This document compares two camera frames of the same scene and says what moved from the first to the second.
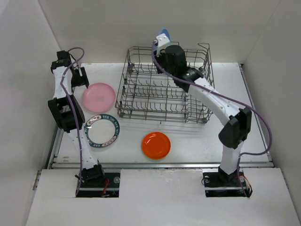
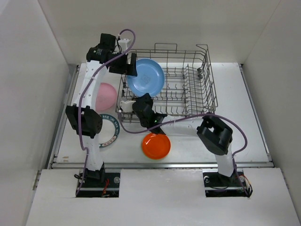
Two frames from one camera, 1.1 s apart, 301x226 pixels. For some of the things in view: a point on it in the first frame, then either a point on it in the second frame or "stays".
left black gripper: [82, 80] → [129, 69]
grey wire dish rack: [144, 93] stays
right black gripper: [162, 54] → [147, 98]
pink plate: [99, 97] stays
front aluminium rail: [160, 165] stays
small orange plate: [156, 145] stays
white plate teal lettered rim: [101, 130] stays
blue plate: [166, 32] → [150, 79]
